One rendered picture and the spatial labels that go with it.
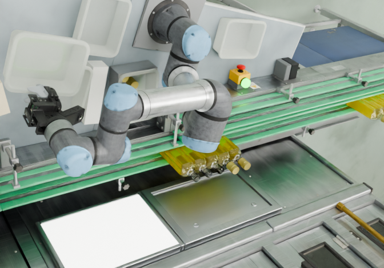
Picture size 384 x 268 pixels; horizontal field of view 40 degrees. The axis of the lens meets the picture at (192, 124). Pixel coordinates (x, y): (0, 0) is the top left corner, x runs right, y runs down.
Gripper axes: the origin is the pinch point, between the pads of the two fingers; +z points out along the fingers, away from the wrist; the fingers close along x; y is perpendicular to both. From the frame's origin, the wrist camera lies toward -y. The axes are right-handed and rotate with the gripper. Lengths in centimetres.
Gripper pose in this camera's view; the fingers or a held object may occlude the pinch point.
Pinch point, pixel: (40, 88)
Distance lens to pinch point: 158.4
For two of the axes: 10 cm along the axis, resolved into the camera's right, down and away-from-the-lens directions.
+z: -5.0, -5.8, 6.4
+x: -3.5, 8.2, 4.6
